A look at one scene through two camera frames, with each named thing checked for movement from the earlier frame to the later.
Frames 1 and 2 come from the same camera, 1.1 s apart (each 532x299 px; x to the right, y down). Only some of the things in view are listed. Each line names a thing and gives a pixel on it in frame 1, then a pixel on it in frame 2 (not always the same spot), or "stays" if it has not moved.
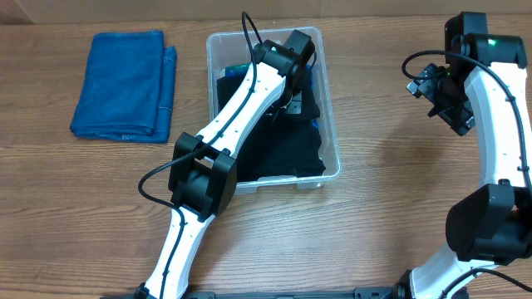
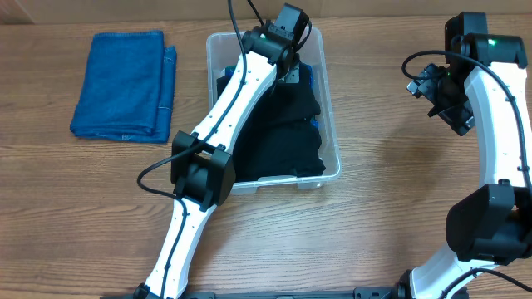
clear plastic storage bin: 231,47 stays
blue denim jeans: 126,90 stays
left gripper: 295,109 -> 294,75
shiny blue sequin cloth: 240,70 stays
